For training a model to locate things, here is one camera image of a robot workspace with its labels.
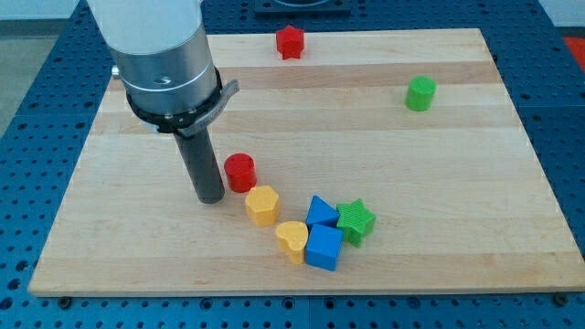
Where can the black mounting plate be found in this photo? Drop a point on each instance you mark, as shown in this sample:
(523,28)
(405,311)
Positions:
(273,7)

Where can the green star block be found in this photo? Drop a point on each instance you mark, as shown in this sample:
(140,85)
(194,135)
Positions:
(356,221)

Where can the wooden board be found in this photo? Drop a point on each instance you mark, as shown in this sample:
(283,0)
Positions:
(462,202)

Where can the blue cube block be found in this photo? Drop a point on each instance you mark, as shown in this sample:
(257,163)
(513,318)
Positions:
(323,247)

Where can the red star block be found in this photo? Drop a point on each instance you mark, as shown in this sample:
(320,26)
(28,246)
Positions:
(290,42)

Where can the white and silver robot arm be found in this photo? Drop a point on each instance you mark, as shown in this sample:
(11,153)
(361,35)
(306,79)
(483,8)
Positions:
(163,59)

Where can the yellow hexagon block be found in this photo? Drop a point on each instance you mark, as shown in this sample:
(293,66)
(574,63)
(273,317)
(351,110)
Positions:
(263,206)

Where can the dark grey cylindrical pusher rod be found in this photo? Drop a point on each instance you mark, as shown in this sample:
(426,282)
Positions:
(201,164)

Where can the blue triangle block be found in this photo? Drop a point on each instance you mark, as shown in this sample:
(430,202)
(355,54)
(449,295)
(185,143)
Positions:
(321,213)

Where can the yellow heart block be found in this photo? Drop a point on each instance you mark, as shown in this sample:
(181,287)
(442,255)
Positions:
(292,237)

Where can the green cylinder block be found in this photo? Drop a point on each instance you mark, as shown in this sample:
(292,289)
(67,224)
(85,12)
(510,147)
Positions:
(420,93)

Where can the red cylinder block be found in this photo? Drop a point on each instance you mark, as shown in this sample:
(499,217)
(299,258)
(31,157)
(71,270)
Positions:
(241,172)

